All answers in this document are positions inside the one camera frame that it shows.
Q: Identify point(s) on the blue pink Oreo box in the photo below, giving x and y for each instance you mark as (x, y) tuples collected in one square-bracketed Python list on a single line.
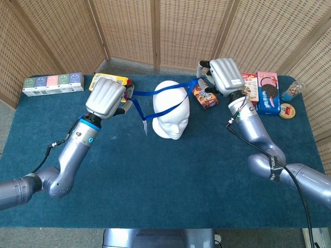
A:
[(269, 93)]

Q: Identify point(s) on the multicolour tissue pack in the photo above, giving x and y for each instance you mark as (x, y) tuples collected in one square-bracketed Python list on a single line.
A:
[(51, 84)]

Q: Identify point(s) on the wicker folding screen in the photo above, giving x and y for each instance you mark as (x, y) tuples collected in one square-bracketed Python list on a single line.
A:
[(64, 31)]

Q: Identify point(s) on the red white pie box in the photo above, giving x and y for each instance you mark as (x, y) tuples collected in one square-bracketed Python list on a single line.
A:
[(252, 82)]

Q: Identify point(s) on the white foam mannequin head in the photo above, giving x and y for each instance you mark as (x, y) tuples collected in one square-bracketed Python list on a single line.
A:
[(170, 124)]

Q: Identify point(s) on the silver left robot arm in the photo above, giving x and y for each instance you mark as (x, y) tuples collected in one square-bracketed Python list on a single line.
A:
[(75, 155)]

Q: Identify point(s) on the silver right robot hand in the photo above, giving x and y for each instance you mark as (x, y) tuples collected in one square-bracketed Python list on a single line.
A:
[(226, 75)]

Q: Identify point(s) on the teal table cloth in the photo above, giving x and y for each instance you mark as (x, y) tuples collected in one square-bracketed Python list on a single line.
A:
[(155, 180)]

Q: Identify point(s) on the brown chocolate cookie pack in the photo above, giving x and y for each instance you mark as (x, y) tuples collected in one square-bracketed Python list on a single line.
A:
[(209, 100)]

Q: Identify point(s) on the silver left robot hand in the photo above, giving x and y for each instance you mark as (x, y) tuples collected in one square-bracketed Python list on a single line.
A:
[(106, 98)]

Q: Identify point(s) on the white ID badge card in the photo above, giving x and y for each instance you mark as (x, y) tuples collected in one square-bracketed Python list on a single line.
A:
[(145, 127)]

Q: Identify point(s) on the clear cup with candies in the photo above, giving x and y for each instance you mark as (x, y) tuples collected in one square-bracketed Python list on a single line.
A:
[(293, 90)]

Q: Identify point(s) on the yellow Lipo biscuit bag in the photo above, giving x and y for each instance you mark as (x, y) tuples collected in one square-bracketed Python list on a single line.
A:
[(108, 77)]

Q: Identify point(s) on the round gold red tin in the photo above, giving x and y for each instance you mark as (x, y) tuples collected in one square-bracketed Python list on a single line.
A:
[(287, 111)]

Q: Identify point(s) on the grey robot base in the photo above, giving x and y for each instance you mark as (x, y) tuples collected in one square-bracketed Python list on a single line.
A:
[(155, 239)]

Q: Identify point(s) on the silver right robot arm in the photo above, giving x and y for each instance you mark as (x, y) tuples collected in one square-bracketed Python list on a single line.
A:
[(253, 129)]

